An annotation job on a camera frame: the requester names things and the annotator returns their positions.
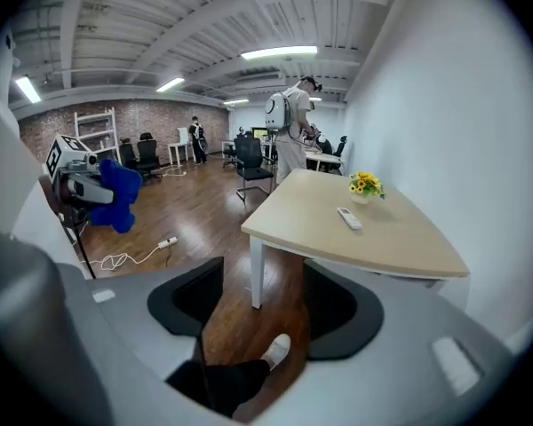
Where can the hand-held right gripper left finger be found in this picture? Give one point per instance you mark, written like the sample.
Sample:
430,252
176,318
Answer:
129,309

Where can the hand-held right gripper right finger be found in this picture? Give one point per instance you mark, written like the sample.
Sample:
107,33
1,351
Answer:
408,340

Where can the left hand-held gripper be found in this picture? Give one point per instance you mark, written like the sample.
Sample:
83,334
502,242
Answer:
64,158

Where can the blue cloth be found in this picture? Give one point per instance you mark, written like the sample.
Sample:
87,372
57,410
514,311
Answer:
117,193

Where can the white remote control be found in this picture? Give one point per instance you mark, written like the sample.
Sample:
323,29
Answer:
350,218

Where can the person's left forearm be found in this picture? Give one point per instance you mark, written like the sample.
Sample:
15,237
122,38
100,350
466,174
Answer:
49,193

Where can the black office chair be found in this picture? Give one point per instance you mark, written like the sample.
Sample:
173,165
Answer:
127,154
229,153
148,158
340,145
254,162

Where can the white shelf rack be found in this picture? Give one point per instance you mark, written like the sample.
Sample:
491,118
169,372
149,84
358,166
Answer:
98,133

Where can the person's white shirt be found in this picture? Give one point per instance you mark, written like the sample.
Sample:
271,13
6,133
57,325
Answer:
35,233

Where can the white power strip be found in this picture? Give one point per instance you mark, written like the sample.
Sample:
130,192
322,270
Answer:
168,242

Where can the small white table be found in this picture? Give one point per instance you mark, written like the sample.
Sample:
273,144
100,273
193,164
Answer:
180,148

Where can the white board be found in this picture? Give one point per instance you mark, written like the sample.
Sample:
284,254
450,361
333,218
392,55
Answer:
183,135

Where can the long ceiling light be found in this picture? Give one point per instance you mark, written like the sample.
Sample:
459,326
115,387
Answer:
169,84
279,52
28,89
236,102

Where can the person's black trouser leg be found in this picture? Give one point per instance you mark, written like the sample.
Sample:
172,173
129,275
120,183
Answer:
231,380

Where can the light wooden table white legs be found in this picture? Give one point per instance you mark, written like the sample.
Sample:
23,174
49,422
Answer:
337,233

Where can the person's white shoe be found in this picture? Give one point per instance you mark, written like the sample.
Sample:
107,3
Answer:
279,349

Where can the yellow flowers in white pot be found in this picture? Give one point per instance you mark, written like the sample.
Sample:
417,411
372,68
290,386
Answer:
367,186

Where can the computer monitor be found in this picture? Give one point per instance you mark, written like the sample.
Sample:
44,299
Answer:
260,132

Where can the white hard-shell backpack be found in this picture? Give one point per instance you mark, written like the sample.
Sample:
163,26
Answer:
277,111

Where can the white office desk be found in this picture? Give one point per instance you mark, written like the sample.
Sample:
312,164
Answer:
322,158

